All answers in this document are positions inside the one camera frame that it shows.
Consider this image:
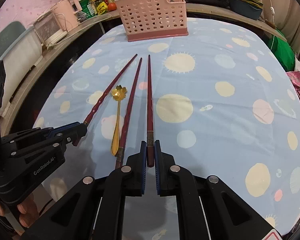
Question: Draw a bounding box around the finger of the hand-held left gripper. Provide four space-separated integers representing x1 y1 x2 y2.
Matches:
0 121 81 147
4 124 88 161

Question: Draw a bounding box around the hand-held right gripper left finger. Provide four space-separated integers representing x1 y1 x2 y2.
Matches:
22 141 147 240

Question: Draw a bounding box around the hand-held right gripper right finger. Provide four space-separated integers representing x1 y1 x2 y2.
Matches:
154 140 275 240

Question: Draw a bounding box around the dark maroon chopstick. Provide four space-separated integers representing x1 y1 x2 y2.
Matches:
114 57 143 170
72 54 138 147
146 54 156 168

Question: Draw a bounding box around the pink perforated utensil basket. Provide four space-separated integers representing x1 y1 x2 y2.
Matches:
114 0 189 42

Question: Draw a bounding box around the person's left hand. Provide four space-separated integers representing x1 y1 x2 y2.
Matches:
0 194 40 230

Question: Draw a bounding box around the gold flower-shaped spoon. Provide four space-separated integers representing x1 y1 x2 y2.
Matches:
111 85 128 157

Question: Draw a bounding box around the white storage bin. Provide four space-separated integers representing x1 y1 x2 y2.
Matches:
0 21 44 113

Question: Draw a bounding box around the white countertop oven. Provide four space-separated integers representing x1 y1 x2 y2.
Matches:
34 12 67 52

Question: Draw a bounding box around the red-edged white packet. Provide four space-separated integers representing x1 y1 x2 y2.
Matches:
261 229 283 240

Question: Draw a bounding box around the pink kitchen appliance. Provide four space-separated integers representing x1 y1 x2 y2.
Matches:
51 0 82 33

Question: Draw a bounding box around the green and white packet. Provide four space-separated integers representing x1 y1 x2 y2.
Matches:
79 0 97 19

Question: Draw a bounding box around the yellow packet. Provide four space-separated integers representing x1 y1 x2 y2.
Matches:
96 2 109 15

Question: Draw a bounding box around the green plastic bag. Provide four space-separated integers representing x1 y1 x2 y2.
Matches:
266 29 297 73

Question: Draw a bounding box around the blue plastic basin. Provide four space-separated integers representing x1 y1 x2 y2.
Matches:
226 0 263 20

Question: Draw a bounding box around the beige curtain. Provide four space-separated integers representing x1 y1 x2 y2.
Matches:
255 0 300 46

